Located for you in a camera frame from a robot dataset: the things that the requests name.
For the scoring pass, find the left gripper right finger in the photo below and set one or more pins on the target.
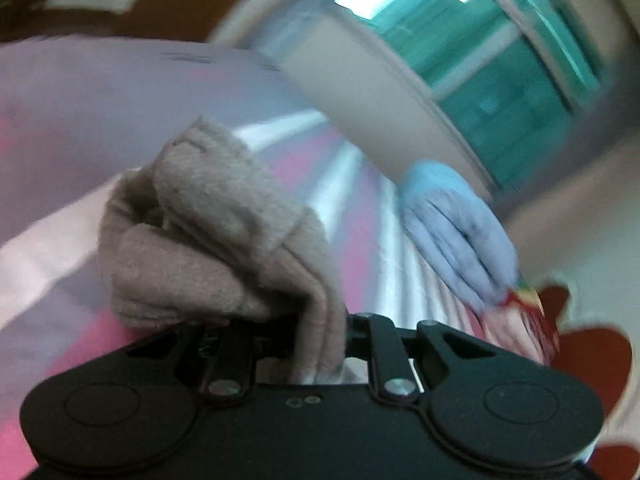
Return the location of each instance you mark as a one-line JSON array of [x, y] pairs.
[[375, 340]]

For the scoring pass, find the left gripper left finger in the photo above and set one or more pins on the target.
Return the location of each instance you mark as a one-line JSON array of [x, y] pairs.
[[231, 357]]

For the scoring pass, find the folded pink blanket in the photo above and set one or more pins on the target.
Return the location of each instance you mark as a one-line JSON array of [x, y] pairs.
[[520, 330]]

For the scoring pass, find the colourful red blanket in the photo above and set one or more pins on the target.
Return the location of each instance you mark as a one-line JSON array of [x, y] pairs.
[[526, 295]]

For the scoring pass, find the folded blue-grey quilt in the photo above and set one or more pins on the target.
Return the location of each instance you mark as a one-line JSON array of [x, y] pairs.
[[458, 235]]

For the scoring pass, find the red heart pillow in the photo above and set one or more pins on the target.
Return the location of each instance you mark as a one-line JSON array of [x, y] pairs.
[[601, 356]]

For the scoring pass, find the striped pink grey bedsheet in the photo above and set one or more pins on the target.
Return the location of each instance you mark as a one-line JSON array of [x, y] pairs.
[[80, 115]]

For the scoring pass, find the grey curtain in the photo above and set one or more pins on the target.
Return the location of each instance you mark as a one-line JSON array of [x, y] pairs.
[[282, 31]]

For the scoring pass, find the green glass window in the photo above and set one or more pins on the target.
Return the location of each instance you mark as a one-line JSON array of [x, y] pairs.
[[509, 75]]

